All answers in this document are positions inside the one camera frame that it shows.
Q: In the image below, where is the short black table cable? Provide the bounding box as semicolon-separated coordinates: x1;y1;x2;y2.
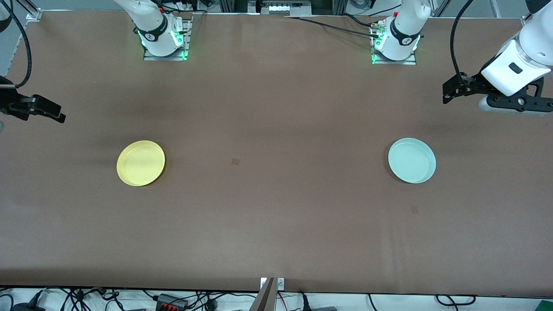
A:
341;13;377;28

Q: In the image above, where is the looped black floor cable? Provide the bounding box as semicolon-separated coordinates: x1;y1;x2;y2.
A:
435;295;477;308

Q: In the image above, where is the tangled black floor cable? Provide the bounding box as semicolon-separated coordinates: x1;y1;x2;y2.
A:
41;287;126;311

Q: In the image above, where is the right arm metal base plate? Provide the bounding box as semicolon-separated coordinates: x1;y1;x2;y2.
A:
143;19;193;61

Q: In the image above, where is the pale green round plate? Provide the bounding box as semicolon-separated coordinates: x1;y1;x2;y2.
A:
388;138;437;184

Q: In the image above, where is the long black table cable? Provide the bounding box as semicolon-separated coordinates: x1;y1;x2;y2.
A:
283;16;381;39

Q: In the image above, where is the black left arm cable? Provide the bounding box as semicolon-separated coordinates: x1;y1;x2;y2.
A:
449;0;476;79

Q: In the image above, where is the brown table cover sheet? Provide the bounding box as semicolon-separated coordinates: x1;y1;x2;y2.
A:
0;10;553;298

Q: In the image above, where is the grey metal rail unit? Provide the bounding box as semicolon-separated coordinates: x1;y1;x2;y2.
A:
248;0;312;16

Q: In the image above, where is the grey camera mount pole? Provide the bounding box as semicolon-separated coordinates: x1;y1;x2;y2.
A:
250;278;277;311

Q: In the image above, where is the yellow round plate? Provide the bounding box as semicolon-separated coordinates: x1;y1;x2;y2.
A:
117;140;166;187

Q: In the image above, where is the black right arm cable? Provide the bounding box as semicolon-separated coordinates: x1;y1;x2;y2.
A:
6;0;33;89

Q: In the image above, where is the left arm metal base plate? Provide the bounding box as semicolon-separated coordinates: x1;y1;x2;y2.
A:
372;51;417;66

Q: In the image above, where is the black orange connector block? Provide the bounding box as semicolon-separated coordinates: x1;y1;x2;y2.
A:
155;293;189;310

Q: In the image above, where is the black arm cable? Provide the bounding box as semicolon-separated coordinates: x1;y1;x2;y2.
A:
6;0;33;89
449;0;476;79

